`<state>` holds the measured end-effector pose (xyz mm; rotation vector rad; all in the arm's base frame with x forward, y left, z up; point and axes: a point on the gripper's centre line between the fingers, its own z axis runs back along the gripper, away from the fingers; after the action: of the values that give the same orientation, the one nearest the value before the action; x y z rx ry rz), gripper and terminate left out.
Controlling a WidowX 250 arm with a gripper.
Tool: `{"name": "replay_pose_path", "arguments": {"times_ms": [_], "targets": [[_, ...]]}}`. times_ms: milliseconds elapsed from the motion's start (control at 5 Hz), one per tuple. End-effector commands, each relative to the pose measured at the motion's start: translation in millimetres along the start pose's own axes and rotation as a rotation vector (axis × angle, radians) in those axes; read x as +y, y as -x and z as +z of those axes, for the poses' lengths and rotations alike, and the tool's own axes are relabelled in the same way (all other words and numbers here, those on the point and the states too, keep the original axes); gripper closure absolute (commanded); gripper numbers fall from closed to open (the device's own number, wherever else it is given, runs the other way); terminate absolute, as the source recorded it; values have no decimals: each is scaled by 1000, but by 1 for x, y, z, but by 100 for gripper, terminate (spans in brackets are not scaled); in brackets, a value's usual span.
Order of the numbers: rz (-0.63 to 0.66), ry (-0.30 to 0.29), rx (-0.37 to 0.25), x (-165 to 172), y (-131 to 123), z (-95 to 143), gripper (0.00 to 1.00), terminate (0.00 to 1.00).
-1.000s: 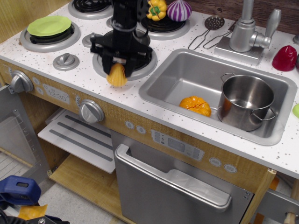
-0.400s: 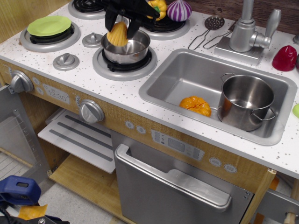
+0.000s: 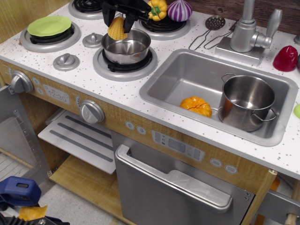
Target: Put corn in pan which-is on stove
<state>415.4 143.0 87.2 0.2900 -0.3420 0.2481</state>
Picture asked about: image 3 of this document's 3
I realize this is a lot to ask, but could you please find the silver toy faucet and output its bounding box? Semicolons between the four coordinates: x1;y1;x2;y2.
215;0;283;66

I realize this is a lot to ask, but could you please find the front left stove burner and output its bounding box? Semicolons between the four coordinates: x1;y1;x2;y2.
20;23;81;53

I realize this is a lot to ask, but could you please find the front right stove burner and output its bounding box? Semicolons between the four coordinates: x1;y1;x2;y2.
92;48;158;82

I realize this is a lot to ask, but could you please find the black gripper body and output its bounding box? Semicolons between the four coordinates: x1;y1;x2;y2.
102;0;151;20

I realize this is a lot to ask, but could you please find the steel pot with handles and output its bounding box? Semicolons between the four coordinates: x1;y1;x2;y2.
218;73;277;132

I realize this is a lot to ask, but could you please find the green toy plate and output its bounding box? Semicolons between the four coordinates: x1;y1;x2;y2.
27;15;72;37

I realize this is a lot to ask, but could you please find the metal slotted spoon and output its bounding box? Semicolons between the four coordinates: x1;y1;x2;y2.
188;15;225;51

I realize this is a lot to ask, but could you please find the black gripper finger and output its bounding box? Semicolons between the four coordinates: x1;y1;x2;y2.
123;12;138;33
102;7;116;27

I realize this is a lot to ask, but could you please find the silver oven knob right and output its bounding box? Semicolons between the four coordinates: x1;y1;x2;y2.
79;99;105;124

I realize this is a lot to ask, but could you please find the small steel pan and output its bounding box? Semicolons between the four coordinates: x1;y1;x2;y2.
101;29;151;65

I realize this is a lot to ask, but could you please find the orange toy pumpkin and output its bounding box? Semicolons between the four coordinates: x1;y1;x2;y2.
180;96;212;118

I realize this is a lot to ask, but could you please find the blue clamp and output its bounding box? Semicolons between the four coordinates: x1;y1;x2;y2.
0;176;42;210

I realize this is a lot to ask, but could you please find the red toy pepper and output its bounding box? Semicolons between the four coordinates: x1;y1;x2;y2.
273;45;298;72

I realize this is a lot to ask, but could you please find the white oven rack shelf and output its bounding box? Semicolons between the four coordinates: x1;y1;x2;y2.
38;109;116;174

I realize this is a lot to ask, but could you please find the yellow toy corn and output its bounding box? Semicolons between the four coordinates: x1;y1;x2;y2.
107;16;128;40

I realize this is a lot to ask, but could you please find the metal wire utensil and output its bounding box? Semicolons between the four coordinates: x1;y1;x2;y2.
204;22;237;50

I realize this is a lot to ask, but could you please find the silver oven knob left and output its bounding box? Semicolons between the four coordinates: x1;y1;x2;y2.
10;70;34;94

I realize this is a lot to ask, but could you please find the silver oven knob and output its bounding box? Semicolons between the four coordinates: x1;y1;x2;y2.
10;70;34;94
79;99;105;124

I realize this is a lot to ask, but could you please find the open oven door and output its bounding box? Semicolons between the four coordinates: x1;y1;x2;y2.
0;86;50;185

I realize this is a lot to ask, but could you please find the back right stove burner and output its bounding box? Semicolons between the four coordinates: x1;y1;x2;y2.
134;16;191;41

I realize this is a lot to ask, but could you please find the silver countertop knob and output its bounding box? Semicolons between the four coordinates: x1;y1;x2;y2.
82;32;103;48
53;53;80;71

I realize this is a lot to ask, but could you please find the stove burner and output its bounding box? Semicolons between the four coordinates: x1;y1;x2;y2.
134;16;191;41
68;0;103;20
20;23;81;53
92;48;158;82

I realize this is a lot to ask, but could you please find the green toy at right edge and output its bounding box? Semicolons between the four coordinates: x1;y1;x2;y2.
293;104;300;119

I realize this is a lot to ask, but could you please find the back left stove burner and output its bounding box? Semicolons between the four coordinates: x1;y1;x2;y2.
68;0;103;20

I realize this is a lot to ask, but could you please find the silver countertop knob middle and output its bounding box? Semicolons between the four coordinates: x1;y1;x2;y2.
82;32;103;48

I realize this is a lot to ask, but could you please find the yellow toy bell pepper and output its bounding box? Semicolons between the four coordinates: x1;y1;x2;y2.
148;0;168;22

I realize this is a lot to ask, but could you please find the purple toy onion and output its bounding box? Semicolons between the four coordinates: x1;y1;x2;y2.
167;0;193;22

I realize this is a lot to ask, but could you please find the silver dishwasher door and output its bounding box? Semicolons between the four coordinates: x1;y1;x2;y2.
112;132;254;225

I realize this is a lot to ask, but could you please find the silver countertop knob front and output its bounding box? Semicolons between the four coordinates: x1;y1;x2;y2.
53;53;80;71

